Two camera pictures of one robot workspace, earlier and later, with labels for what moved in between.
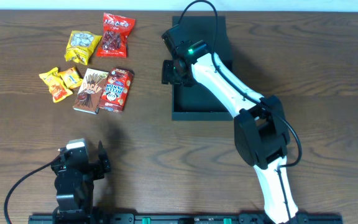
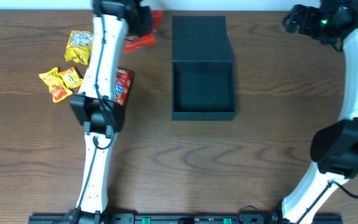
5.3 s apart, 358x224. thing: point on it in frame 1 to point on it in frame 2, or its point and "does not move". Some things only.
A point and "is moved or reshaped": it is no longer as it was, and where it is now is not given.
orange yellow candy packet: [56, 87] does not move
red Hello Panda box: [117, 89] does not move
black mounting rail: [185, 218] does not move
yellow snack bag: [80, 45] does not move
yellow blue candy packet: [71, 78] does not move
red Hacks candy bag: [115, 32] is moved or reshaped
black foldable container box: [193, 102] does not move
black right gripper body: [170, 74] to [320, 26]
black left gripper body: [96, 173] to [142, 22]
